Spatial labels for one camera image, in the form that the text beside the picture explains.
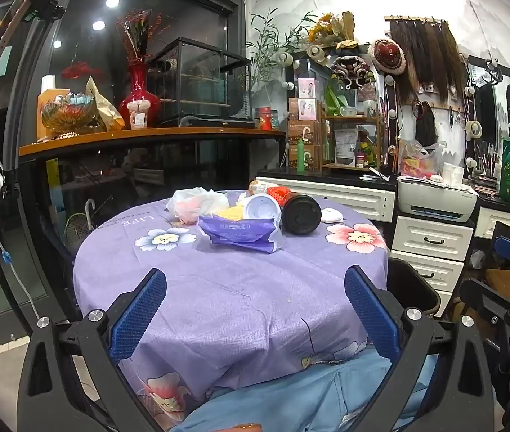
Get hanging hair extensions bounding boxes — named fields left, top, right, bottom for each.
left=385, top=15, right=467, bottom=100

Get yellow foam fruit net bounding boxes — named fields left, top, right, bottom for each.
left=216, top=204, right=247, bottom=222

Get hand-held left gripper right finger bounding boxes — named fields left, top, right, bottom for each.
left=344, top=265, right=495, bottom=432

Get clear plastic dessert cup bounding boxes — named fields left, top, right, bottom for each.
left=127, top=100, right=152, bottom=130

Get red tin can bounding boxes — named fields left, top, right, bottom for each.
left=256, top=107, right=274, bottom=132

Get white stacked drawer unit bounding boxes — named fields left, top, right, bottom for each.
left=390, top=216, right=474, bottom=307

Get purple snack bag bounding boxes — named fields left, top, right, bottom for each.
left=197, top=213, right=283, bottom=255

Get clear plastic bag of snacks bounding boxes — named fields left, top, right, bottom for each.
left=399, top=139, right=447, bottom=180

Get large vanity mirror with bulbs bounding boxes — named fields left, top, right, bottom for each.
left=462, top=54, right=510, bottom=194

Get glass lotus bowl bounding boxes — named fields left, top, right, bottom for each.
left=40, top=92, right=97, bottom=136

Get gold snack bag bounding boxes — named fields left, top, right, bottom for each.
left=85, top=76, right=126, bottom=132

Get round table, purple floral cloth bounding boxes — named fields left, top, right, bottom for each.
left=72, top=189, right=391, bottom=419

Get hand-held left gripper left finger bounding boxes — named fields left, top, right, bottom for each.
left=17, top=268, right=179, bottom=432

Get white printer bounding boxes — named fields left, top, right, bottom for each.
left=397, top=175, right=478, bottom=223

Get person's blue clothing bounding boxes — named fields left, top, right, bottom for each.
left=171, top=346, right=440, bottom=432

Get badminton racket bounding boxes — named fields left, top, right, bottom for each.
left=63, top=213, right=94, bottom=257

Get long white drawer cabinet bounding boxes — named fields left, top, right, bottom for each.
left=255, top=168, right=397, bottom=223

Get ornate headdress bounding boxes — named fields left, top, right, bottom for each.
left=331, top=55, right=375, bottom=91

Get green bamboo plant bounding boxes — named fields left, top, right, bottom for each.
left=246, top=9, right=319, bottom=100

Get photo card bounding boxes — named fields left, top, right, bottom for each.
left=297, top=77, right=318, bottom=98

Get red dried branches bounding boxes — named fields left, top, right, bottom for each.
left=115, top=9, right=163, bottom=64

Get white plastic bag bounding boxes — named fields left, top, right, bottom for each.
left=166, top=188, right=229, bottom=226

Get white round plastic cup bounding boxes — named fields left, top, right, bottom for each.
left=242, top=193, right=281, bottom=230

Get white cable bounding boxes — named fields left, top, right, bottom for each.
left=0, top=67, right=42, bottom=320

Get red vase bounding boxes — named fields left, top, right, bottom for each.
left=118, top=60, right=161, bottom=129

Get small vanity mirror with bulbs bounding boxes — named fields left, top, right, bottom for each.
left=282, top=45, right=400, bottom=172

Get red hanging ornament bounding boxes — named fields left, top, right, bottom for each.
left=61, top=60, right=103, bottom=81

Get yellow flower bouquet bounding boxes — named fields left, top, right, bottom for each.
left=307, top=11, right=357, bottom=50

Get black lidded jar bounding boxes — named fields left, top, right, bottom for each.
left=281, top=191, right=323, bottom=236

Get orange foam fruit net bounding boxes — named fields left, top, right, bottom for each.
left=266, top=185, right=292, bottom=205

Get wooden shelf rack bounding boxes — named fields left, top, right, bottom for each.
left=320, top=103, right=384, bottom=172

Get brown packet white label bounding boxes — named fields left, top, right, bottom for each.
left=334, top=128, right=358, bottom=167

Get wooden topped black counter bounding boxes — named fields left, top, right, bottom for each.
left=18, top=127, right=287, bottom=244

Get white tissue roll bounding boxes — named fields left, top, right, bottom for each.
left=442, top=162, right=465, bottom=187

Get smartphone in clamp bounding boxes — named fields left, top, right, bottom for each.
left=0, top=0, right=67, bottom=69

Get white vanity drawer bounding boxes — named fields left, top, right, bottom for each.
left=473, top=207, right=510, bottom=240

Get brown coffee box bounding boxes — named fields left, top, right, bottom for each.
left=287, top=120, right=323, bottom=146
left=287, top=145, right=323, bottom=172

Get black trash bin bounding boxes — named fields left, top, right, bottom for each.
left=385, top=257, right=441, bottom=325

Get pink white box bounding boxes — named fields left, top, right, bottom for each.
left=297, top=98, right=318, bottom=121

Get red embroidered hat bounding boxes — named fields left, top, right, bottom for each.
left=370, top=38, right=406, bottom=76

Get dark hanging wig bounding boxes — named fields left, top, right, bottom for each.
left=415, top=101, right=438, bottom=145

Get glass display case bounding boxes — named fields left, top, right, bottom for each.
left=147, top=37, right=252, bottom=127

